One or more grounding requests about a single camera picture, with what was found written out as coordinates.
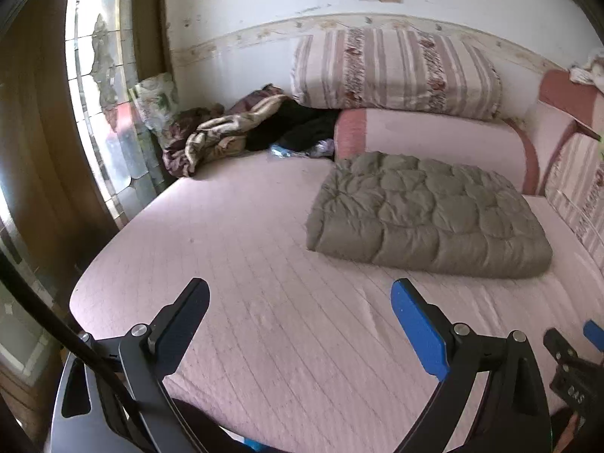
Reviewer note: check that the bed with pink quilted cover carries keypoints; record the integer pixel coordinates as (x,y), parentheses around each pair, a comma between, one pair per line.
(212,245)

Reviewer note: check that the wooden wardrobe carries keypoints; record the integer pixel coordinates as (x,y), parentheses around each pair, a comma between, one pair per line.
(42,151)

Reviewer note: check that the stained glass window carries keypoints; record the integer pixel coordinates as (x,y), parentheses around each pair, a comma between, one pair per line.
(94,80)

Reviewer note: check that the pink rolled bolster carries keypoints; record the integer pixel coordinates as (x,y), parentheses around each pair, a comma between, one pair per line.
(424,132)

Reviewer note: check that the striped floral pillow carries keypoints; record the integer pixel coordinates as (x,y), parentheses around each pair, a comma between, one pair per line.
(401,71)
(575,179)

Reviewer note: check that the black clothes pile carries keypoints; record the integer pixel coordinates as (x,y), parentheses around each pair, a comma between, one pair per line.
(302,125)

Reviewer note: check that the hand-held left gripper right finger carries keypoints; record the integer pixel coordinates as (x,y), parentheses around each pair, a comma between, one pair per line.
(420,335)

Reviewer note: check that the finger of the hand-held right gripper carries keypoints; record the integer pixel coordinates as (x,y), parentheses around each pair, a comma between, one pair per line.
(595,333)
(559,347)

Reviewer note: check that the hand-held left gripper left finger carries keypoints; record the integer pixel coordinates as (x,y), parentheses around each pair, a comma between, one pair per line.
(181,325)

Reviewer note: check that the olive quilted hooded jacket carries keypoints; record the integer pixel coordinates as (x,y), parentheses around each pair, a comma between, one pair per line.
(424,217)

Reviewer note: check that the brown and beige crumpled blanket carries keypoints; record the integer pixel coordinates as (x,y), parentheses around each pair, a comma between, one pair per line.
(212,134)

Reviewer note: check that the white crumpled cloth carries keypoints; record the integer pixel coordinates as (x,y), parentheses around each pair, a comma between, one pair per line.
(592,71)

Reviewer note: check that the blue plastic bag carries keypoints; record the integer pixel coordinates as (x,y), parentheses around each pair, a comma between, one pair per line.
(283,151)

